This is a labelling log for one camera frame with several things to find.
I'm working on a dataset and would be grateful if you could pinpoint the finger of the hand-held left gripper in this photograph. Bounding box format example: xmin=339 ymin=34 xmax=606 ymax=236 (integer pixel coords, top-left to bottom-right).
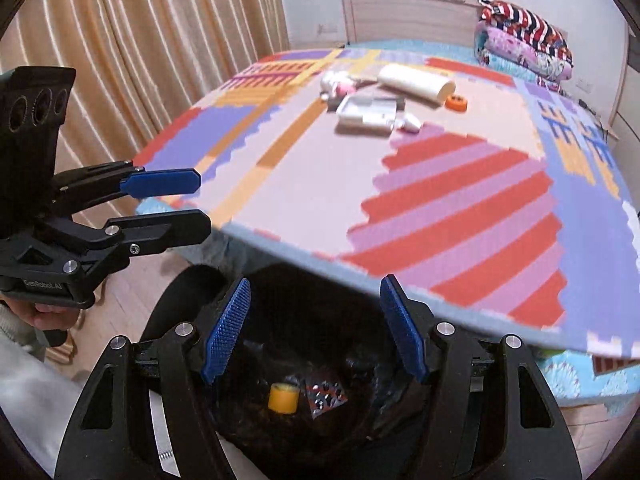
xmin=27 ymin=209 xmax=212 ymax=282
xmin=50 ymin=160 xmax=202 ymax=217

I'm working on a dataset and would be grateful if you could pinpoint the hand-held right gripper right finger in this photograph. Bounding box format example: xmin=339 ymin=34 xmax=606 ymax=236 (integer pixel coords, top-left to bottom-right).
xmin=379 ymin=274 xmax=583 ymax=480

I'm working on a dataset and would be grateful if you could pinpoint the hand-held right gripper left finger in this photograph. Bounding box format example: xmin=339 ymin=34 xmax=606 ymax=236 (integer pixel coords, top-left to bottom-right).
xmin=52 ymin=277 xmax=251 ymax=480

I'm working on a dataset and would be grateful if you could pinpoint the black waste bin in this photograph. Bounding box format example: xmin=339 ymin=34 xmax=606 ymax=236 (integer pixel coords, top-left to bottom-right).
xmin=140 ymin=262 xmax=451 ymax=480

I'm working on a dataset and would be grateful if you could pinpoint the white plastic tray lid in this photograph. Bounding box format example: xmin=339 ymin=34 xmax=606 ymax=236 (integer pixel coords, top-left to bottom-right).
xmin=335 ymin=96 xmax=408 ymax=136

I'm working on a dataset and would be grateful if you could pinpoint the person's left forearm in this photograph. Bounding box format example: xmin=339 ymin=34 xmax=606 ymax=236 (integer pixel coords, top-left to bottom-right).
xmin=0 ymin=305 xmax=103 ymax=461

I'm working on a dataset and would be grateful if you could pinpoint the person's left hand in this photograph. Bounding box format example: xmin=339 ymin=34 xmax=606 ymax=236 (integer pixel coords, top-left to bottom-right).
xmin=9 ymin=300 xmax=82 ymax=335

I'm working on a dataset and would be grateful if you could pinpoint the yellow tape roll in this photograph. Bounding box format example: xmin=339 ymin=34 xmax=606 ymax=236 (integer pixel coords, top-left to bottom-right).
xmin=267 ymin=382 xmax=300 ymax=415

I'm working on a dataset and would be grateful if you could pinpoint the silver blister pack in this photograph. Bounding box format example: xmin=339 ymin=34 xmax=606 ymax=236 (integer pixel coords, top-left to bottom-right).
xmin=306 ymin=380 xmax=348 ymax=419

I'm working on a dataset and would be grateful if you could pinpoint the person's grey zip jacket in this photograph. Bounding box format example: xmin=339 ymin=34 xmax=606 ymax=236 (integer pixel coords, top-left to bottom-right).
xmin=145 ymin=390 xmax=241 ymax=480

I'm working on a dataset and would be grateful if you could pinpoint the black bin liner bag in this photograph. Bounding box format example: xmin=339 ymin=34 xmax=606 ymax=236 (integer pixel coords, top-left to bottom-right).
xmin=210 ymin=340 xmax=436 ymax=480

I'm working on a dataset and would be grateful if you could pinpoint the beige pleated curtain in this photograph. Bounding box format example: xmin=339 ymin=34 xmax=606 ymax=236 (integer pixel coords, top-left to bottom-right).
xmin=0 ymin=0 xmax=291 ymax=231

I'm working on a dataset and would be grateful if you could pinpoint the colourful patterned mat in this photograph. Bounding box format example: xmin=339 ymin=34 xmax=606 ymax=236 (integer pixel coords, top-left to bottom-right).
xmin=132 ymin=47 xmax=640 ymax=357

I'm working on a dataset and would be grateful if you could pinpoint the pink and white soft wad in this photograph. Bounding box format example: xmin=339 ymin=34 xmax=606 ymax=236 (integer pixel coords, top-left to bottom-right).
xmin=319 ymin=71 xmax=359 ymax=102

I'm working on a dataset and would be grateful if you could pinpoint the white cylinder tube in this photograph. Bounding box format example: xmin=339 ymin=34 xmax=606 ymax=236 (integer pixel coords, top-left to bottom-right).
xmin=377 ymin=64 xmax=457 ymax=107

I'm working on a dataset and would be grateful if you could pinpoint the beige wooden headboard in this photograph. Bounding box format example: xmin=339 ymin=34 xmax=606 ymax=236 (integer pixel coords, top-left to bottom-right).
xmin=341 ymin=0 xmax=493 ymax=47

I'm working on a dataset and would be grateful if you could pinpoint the pink folded quilt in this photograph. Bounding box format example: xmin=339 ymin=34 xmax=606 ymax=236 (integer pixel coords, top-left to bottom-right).
xmin=475 ymin=25 xmax=574 ymax=82

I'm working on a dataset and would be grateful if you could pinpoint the white and grey wardrobe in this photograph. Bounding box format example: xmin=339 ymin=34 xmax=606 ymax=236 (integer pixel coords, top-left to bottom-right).
xmin=609 ymin=22 xmax=640 ymax=163

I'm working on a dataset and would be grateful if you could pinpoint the striped folded quilt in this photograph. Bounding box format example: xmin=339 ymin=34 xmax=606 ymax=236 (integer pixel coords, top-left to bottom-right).
xmin=477 ymin=0 xmax=571 ymax=56

